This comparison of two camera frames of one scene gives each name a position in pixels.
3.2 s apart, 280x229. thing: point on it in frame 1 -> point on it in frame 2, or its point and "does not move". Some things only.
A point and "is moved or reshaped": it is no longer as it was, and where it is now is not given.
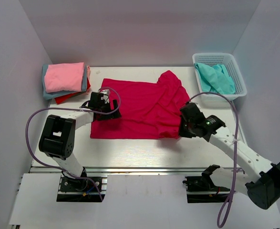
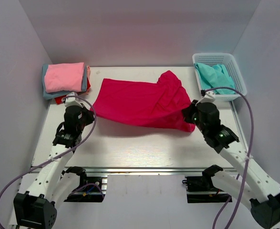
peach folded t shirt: [88, 68] does not move
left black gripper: [113, 115] -> [89, 114]
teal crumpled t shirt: [214, 78] does not move
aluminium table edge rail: [136, 170] does not move
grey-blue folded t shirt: [49, 95] does not move
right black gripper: [182, 132] -> [188, 111]
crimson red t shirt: [148, 110] is moved or reshaped
